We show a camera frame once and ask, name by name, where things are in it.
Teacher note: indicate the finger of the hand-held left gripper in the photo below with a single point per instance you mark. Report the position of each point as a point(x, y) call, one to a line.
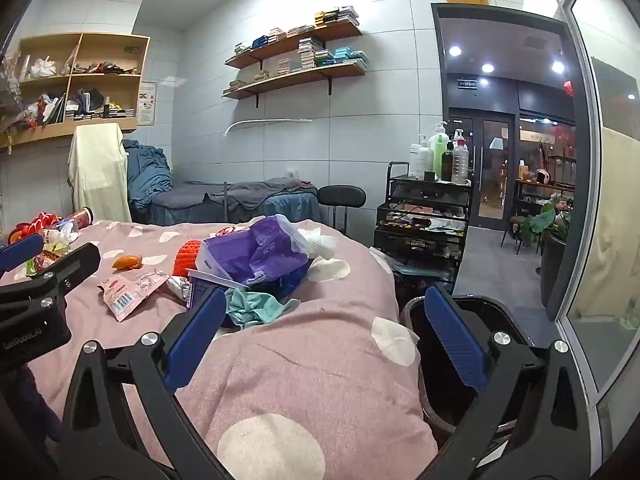
point(75, 262)
point(22, 254)

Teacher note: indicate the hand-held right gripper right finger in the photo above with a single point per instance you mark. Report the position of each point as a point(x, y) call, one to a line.
point(455, 340)

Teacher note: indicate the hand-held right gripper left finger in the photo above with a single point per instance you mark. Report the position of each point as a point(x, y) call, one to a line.
point(195, 340)

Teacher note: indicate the orange peel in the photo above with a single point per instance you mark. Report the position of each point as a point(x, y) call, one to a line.
point(127, 262)

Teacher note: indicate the white wrapper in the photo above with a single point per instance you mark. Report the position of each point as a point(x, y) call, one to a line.
point(179, 287)

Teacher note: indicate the milk carton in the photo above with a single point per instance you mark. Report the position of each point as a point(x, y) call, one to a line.
point(202, 285)

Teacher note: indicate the pink snack wrapper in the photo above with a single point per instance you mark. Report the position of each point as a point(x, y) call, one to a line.
point(125, 295)

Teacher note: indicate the black trash bin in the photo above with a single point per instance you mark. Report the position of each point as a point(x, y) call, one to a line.
point(515, 317)

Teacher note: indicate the teal cloth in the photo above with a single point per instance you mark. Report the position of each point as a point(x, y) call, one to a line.
point(255, 307)

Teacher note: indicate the orange foam fruit net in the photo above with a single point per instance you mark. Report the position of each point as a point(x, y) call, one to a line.
point(187, 257)

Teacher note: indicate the purple plastic bag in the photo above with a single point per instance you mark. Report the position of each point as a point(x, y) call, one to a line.
point(260, 255)

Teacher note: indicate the cream paper bag red print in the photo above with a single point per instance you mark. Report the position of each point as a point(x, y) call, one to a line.
point(230, 231)

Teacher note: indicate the white tissue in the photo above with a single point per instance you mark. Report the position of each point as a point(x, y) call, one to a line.
point(320, 245)

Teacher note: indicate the pile of snack packets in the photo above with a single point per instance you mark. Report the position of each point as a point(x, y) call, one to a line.
point(30, 230)

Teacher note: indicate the small white bottle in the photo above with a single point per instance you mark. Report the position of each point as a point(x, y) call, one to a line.
point(57, 236)

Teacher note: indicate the red chips can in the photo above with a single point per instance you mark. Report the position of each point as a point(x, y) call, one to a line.
point(77, 217)

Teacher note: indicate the cream towel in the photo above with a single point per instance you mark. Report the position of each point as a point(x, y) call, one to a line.
point(97, 175)

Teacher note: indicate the black trolley cart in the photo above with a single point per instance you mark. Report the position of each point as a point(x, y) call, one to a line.
point(420, 240)

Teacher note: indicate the blue bedding pile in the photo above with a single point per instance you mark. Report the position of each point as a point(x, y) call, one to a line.
point(147, 175)

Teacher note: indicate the dark plant pot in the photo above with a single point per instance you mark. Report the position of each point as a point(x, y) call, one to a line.
point(552, 265)

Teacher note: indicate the wooden stool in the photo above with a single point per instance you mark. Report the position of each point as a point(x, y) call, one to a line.
point(515, 222)

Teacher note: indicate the wooden cubby shelf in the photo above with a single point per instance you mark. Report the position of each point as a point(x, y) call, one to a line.
point(75, 125)

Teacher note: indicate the green potted plant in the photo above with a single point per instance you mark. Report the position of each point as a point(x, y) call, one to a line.
point(545, 220)

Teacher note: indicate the massage bed blue cover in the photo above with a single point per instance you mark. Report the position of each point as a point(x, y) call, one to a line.
point(285, 208)

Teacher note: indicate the grey blanket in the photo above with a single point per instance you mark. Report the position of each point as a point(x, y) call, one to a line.
point(250, 190)

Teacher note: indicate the glass double door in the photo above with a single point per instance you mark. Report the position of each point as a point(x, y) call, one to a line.
point(492, 170)

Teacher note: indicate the brown bottle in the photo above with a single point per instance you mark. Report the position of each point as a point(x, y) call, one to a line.
point(447, 165)

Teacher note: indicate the clear plastic bottle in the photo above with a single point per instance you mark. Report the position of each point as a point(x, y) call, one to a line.
point(460, 162)

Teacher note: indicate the white pump bottle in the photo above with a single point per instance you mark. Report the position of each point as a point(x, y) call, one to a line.
point(420, 160)

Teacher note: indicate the black stool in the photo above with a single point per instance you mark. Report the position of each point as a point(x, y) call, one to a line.
point(342, 195)

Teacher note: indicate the green pump bottle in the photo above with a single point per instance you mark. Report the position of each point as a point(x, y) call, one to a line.
point(440, 155)

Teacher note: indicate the white helmet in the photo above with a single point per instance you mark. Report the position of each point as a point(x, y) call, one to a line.
point(542, 176)

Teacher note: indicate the ceiling spotlight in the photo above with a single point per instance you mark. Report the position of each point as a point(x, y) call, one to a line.
point(487, 67)
point(455, 51)

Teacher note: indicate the row of small boxes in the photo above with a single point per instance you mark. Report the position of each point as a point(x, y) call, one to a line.
point(340, 15)

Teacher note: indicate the wall poster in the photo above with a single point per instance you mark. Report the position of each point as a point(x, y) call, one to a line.
point(147, 104)

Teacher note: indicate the wooden wall shelf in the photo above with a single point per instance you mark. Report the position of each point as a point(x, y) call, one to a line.
point(300, 42)
point(300, 77)

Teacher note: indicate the wall shelves with books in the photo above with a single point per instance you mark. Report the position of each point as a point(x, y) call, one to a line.
point(310, 52)

